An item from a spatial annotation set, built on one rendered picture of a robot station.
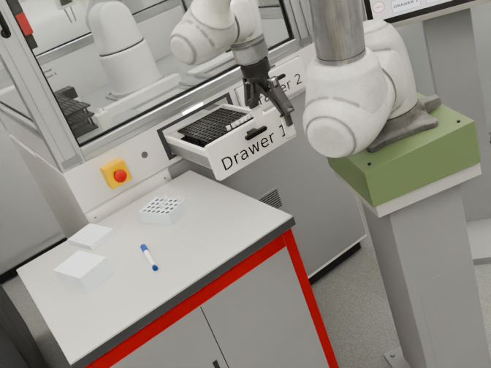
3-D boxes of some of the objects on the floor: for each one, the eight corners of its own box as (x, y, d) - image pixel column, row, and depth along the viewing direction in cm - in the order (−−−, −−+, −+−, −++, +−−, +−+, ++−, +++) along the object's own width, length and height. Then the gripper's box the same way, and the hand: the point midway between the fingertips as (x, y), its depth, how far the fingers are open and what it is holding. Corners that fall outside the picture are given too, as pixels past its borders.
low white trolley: (361, 417, 175) (292, 215, 143) (196, 566, 152) (69, 363, 119) (258, 335, 223) (189, 169, 191) (120, 438, 200) (15, 269, 167)
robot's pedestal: (519, 381, 169) (486, 160, 136) (429, 423, 166) (372, 207, 134) (462, 321, 196) (422, 125, 163) (383, 356, 193) (327, 164, 161)
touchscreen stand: (557, 253, 209) (530, -24, 166) (432, 271, 223) (375, 19, 179) (524, 186, 252) (496, -49, 208) (421, 204, 265) (373, -13, 222)
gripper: (292, 55, 138) (316, 133, 147) (239, 52, 158) (262, 121, 168) (269, 68, 135) (294, 147, 144) (218, 63, 156) (242, 132, 165)
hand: (275, 129), depth 156 cm, fingers open, 13 cm apart
